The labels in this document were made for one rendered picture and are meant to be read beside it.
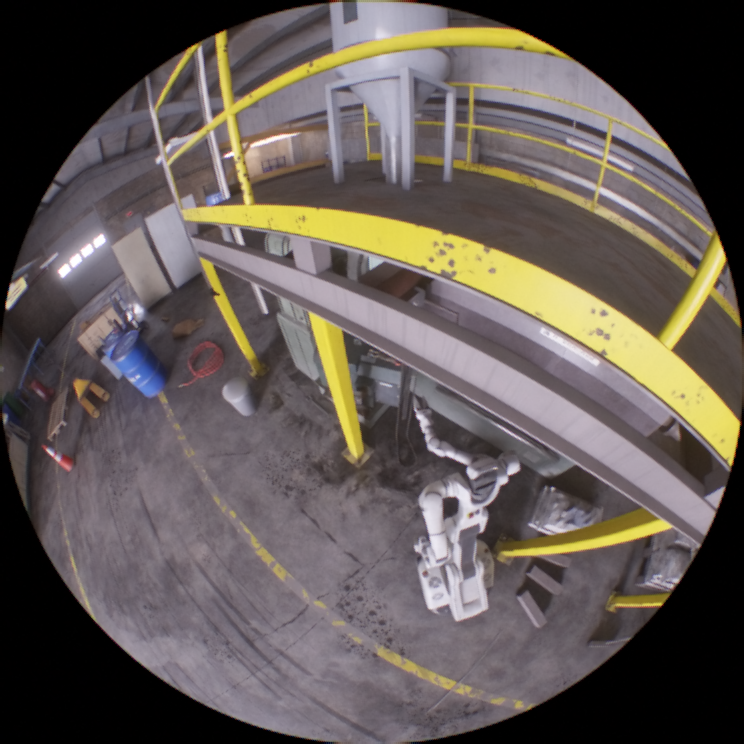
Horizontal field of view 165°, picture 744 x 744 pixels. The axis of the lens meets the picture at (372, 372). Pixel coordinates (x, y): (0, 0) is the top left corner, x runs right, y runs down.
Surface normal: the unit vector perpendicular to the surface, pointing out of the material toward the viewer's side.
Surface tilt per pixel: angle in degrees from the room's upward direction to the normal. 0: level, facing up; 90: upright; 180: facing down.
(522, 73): 90
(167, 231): 90
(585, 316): 90
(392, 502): 0
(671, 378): 90
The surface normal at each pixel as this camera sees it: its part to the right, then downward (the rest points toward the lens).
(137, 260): 0.78, 0.47
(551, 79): -0.62, 0.62
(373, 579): -0.04, -0.62
